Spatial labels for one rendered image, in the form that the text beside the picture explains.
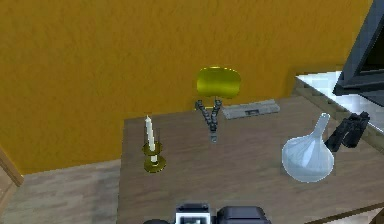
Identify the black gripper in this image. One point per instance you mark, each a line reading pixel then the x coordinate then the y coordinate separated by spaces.
pixel 158 222

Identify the yellow desk lamp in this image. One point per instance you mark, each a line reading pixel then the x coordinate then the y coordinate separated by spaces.
pixel 217 90

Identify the gold candle holder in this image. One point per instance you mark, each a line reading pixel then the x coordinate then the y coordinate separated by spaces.
pixel 154 164

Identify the white candle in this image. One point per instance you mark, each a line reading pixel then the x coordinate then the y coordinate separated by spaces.
pixel 150 133

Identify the brown wooden table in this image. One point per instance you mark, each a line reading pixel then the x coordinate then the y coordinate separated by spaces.
pixel 246 166

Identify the grey remote control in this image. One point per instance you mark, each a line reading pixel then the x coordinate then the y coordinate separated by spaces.
pixel 250 108

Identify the black binoculars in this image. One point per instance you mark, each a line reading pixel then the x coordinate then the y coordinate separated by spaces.
pixel 348 131

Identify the white topped stand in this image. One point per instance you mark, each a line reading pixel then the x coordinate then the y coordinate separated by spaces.
pixel 336 96

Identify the black framed television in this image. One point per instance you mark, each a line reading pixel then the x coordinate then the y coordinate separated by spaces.
pixel 363 60

